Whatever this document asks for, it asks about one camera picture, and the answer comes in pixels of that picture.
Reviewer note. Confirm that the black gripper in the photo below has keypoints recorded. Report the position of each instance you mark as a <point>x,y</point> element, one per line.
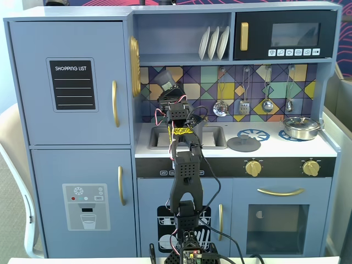
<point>171,94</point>

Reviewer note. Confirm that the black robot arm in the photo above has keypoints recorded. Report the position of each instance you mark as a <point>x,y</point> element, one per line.
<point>187,170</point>

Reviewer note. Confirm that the gray cooking pot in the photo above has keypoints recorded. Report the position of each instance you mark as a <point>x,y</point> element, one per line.
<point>200,129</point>

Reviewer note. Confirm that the gold toy telephone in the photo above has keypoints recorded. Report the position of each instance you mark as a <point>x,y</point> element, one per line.
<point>134,68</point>

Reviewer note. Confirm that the gray toy sink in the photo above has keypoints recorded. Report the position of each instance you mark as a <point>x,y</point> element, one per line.
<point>153,137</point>

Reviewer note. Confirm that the steel skimmer spoon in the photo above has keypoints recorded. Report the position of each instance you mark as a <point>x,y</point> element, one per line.
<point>220,109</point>

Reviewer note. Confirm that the white plate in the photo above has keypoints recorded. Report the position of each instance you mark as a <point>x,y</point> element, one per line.
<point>223,42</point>
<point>204,44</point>
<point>213,44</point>

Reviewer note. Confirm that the steel slotted spatula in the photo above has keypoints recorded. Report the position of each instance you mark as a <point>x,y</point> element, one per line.
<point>244,108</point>

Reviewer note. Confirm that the gray pot lid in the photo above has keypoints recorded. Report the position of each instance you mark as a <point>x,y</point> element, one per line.
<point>243,144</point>

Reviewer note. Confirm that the steel ladle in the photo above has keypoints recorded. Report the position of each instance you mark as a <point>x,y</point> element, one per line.
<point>267,105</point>

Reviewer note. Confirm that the blue dishwasher door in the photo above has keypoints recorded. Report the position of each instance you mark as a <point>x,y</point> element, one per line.
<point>148,192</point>

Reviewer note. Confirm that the black toy microwave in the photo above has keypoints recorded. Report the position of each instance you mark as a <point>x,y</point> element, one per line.
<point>258,33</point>

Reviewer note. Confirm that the blue toy kitchen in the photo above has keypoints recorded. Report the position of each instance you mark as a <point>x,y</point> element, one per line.
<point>82,154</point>

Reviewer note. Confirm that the gold stove knob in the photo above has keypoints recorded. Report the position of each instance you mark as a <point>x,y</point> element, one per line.
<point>253,168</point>
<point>310,168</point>

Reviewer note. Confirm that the steel pan with lid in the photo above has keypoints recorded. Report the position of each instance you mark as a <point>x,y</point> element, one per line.
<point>302,129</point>

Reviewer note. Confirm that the fridge door with shopping list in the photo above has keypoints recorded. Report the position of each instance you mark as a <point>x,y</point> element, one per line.
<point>33,110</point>

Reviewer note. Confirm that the fridge door with ice dispenser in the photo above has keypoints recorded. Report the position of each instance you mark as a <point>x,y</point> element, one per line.
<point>49,170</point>

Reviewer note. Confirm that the black table clamp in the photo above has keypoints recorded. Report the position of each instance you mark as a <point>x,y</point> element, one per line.
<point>152,253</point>

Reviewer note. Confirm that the robot controller board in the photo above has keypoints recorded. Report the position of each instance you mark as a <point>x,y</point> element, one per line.
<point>192,255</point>

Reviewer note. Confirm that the white plastic chair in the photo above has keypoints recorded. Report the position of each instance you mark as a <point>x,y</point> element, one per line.
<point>11,132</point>

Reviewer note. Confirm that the blue oven door with window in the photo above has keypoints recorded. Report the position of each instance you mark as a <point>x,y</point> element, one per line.
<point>319,198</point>

